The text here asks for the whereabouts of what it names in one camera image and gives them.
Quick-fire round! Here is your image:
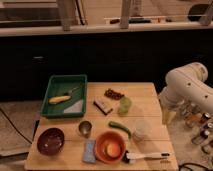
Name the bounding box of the black cable on floor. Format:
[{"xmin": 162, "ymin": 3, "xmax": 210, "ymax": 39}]
[{"xmin": 0, "ymin": 108, "xmax": 34, "ymax": 145}]

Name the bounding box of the purple bowl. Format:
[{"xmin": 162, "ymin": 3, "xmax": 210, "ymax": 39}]
[{"xmin": 37, "ymin": 128, "xmax": 65, "ymax": 156}]

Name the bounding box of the green plastic tray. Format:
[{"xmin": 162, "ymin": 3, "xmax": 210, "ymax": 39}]
[{"xmin": 40, "ymin": 75, "xmax": 87, "ymax": 119}]

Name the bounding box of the dark red grape bunch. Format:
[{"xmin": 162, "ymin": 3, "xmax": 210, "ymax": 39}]
[{"xmin": 104, "ymin": 89, "xmax": 123, "ymax": 100}]

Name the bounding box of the small metal cup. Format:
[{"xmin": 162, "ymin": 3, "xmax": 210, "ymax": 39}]
[{"xmin": 78, "ymin": 121, "xmax": 92, "ymax": 138}]

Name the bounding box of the white cloth in tray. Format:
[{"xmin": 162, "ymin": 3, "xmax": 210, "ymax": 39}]
[{"xmin": 64, "ymin": 100, "xmax": 83, "ymax": 113}]

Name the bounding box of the spice jar rack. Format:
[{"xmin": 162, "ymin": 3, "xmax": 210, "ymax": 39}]
[{"xmin": 184, "ymin": 103, "xmax": 211, "ymax": 145}]

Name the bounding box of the light green cup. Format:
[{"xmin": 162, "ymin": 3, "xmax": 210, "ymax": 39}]
[{"xmin": 118, "ymin": 97, "xmax": 132, "ymax": 115}]

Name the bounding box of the orange bowl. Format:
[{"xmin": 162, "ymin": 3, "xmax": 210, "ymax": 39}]
[{"xmin": 94, "ymin": 131, "xmax": 126, "ymax": 164}]

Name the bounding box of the orange fruit in bowl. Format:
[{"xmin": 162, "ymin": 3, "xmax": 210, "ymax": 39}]
[{"xmin": 106, "ymin": 143, "xmax": 120, "ymax": 158}]

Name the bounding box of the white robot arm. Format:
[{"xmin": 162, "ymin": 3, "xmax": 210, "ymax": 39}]
[{"xmin": 158, "ymin": 62, "xmax": 213, "ymax": 125}]

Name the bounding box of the clear plastic cup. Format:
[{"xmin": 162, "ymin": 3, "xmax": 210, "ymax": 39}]
[{"xmin": 132, "ymin": 120, "xmax": 150, "ymax": 142}]

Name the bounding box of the blue sponge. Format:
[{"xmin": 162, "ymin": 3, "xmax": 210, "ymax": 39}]
[{"xmin": 82, "ymin": 139, "xmax": 96, "ymax": 163}]

